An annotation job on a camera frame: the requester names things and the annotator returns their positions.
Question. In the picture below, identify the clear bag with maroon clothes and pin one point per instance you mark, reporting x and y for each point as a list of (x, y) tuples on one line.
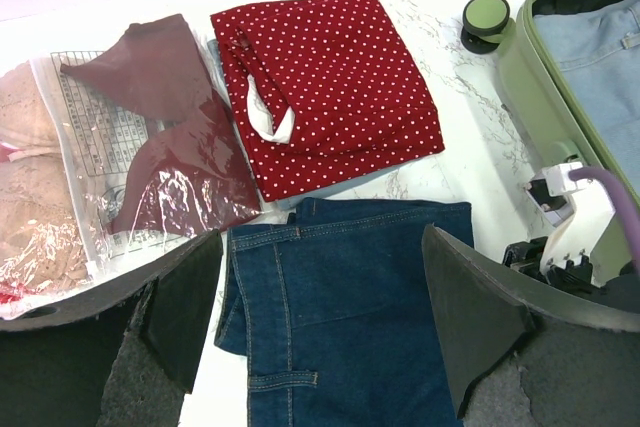
[(110, 160)]

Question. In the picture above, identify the green open suitcase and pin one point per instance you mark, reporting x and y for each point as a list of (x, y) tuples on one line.
[(537, 93)]

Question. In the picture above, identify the light blue jeans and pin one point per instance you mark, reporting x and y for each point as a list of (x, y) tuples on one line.
[(598, 54)]

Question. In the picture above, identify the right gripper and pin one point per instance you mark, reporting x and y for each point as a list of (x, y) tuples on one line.
[(607, 272)]

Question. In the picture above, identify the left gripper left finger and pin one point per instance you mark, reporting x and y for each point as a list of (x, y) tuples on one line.
[(124, 353)]

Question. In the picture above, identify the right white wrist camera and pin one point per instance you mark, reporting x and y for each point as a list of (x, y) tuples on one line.
[(558, 197)]

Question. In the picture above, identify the red polka dot garment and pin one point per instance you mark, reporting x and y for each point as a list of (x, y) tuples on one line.
[(322, 92)]

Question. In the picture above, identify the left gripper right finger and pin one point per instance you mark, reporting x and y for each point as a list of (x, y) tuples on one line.
[(519, 352)]

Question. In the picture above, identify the green suitcase wheel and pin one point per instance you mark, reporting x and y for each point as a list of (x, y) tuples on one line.
[(486, 23)]

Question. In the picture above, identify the dark blue jeans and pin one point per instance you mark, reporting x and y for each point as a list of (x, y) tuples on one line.
[(331, 310)]

